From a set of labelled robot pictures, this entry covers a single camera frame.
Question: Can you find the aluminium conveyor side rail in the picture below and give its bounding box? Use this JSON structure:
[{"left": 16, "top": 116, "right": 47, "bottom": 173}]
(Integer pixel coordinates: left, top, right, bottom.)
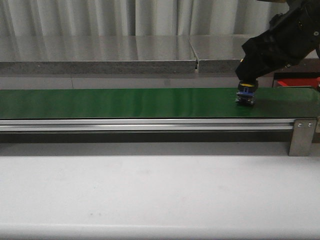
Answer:
[{"left": 0, "top": 118, "right": 295, "bottom": 133}]

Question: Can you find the steel conveyor support bracket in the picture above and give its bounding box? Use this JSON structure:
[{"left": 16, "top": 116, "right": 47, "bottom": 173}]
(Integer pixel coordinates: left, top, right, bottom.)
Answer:
[{"left": 288, "top": 118, "right": 317, "bottom": 157}]

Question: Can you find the green conveyor belt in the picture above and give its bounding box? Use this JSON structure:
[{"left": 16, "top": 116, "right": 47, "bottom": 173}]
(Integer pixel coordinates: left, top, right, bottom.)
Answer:
[{"left": 0, "top": 87, "right": 320, "bottom": 120}]

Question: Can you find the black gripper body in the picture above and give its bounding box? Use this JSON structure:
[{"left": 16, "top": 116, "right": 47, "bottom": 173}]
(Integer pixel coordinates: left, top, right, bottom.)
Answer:
[{"left": 267, "top": 0, "right": 320, "bottom": 68}]

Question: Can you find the large blurred yellow button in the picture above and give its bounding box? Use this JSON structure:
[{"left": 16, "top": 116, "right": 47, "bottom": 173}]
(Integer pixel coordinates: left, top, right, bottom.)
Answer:
[{"left": 234, "top": 57, "right": 259, "bottom": 106}]

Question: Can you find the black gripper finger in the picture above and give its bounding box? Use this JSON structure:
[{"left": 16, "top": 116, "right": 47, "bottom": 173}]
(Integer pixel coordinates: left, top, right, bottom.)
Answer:
[{"left": 235, "top": 34, "right": 288, "bottom": 82}]

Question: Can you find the left grey stone shelf slab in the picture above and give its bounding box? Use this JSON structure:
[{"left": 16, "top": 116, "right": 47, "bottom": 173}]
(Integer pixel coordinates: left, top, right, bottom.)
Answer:
[{"left": 0, "top": 36, "right": 198, "bottom": 75}]

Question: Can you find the red plastic bin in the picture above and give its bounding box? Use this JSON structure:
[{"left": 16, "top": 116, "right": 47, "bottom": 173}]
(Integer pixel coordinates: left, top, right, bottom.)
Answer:
[{"left": 272, "top": 77, "right": 320, "bottom": 90}]

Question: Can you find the grey pleated curtain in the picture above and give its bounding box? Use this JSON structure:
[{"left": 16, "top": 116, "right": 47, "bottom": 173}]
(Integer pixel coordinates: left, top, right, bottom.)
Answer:
[{"left": 0, "top": 0, "right": 288, "bottom": 37}]

